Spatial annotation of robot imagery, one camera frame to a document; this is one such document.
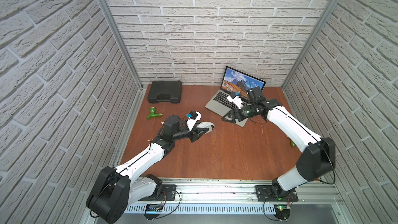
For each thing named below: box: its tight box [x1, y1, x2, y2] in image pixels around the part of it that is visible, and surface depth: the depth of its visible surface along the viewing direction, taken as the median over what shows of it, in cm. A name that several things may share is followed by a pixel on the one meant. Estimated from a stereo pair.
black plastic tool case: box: [147, 80, 183, 104], surface depth 112 cm
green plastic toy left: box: [146, 107, 163, 120], surface depth 105 cm
